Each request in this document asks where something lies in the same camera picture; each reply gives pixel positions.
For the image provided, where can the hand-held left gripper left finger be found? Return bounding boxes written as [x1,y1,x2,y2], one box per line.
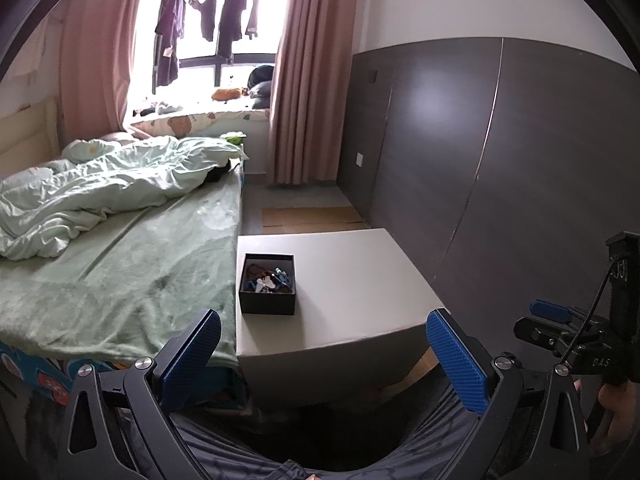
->
[56,308,222,480]

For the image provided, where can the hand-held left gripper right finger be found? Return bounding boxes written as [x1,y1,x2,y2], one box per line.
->
[424,308,589,480]

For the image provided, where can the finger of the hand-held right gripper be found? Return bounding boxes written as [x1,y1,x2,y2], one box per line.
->
[529,299,585,326]
[514,316,573,357]

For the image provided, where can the black jewelry box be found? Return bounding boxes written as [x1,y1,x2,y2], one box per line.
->
[238,253,299,316]

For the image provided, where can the person's right hand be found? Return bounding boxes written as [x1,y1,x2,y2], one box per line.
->
[599,384,640,457]

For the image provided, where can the bed with green sheet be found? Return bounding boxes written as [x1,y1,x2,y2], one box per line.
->
[0,130,251,413]

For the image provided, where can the white low table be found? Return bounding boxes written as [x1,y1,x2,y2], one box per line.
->
[234,227,451,408]

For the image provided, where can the person's grey shorts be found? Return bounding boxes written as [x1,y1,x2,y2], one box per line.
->
[165,372,482,480]

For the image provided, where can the brown cardboard sheet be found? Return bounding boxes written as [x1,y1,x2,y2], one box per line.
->
[261,204,367,232]

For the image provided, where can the pale green quilt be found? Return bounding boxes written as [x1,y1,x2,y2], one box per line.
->
[0,135,251,262]

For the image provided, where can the bear print cushion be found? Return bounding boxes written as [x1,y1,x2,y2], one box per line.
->
[130,109,272,139]

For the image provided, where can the grey blue pillow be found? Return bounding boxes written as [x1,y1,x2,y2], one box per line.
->
[248,82,275,109]

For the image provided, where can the beige headboard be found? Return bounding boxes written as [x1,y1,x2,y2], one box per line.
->
[0,96,64,172]

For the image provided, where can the window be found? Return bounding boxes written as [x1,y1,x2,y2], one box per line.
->
[131,0,294,113]

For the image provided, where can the pink curtain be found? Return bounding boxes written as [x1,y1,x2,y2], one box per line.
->
[266,0,359,187]
[56,0,152,142]

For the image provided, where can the dark hanging shirt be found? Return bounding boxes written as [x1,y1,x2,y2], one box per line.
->
[153,0,187,90]

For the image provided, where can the dark hanging undergarment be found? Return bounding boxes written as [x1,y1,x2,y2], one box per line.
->
[186,0,217,44]

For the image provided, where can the dark hanging narrow garment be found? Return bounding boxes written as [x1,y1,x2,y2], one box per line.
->
[244,0,262,41]

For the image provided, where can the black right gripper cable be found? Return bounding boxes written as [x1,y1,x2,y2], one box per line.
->
[566,260,625,361]

